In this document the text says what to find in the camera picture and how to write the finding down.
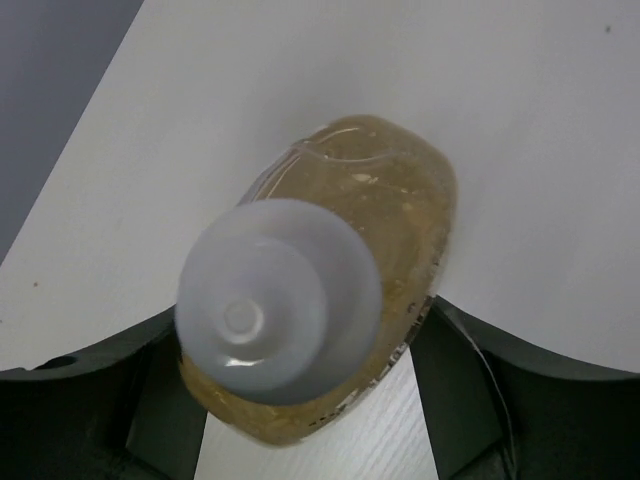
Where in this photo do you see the amber liquid clear bottle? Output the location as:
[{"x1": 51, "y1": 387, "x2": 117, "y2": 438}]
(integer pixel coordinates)
[{"x1": 175, "y1": 115, "x2": 457, "y2": 446}]

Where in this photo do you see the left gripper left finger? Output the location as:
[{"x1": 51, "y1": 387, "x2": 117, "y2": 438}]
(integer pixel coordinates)
[{"x1": 1, "y1": 309, "x2": 207, "y2": 479}]

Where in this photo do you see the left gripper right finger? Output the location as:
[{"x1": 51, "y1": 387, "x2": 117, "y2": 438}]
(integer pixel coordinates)
[{"x1": 410, "y1": 298, "x2": 639, "y2": 479}]

